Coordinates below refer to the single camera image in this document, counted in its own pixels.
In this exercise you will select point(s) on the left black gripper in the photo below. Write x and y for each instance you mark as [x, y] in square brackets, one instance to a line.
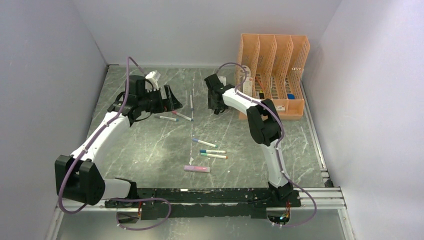
[171, 102]

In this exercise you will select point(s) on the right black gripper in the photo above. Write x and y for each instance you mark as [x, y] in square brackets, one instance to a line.
[212, 105]

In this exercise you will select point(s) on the blue capped white marker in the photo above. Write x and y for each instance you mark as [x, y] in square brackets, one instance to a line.
[204, 143]

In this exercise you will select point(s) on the teal capped white marker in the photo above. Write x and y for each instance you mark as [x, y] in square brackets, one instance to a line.
[205, 151]

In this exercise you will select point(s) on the green capped orange marker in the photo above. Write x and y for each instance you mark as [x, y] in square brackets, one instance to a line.
[210, 155]

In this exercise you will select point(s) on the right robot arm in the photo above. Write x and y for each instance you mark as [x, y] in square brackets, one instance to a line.
[265, 128]

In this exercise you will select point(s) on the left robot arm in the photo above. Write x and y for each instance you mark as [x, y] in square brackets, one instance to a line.
[77, 175]

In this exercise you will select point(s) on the pink capped white marker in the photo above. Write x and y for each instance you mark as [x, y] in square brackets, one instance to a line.
[183, 116]

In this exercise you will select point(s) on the grey capped white marker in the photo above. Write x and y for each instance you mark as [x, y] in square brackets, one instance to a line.
[166, 118]

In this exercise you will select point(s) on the white packaged item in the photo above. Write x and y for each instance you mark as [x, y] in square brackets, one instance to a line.
[245, 77]

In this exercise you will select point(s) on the purple highlighter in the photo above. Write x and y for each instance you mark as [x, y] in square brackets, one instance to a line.
[200, 169]

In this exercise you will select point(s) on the orange mesh file organizer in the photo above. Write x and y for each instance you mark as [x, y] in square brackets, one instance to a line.
[276, 62]

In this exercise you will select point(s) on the blue object in organizer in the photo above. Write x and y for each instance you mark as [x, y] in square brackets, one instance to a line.
[291, 96]

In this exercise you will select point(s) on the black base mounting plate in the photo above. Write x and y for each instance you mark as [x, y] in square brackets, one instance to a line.
[155, 203]

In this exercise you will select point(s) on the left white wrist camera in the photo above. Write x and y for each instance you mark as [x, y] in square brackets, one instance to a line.
[153, 77]

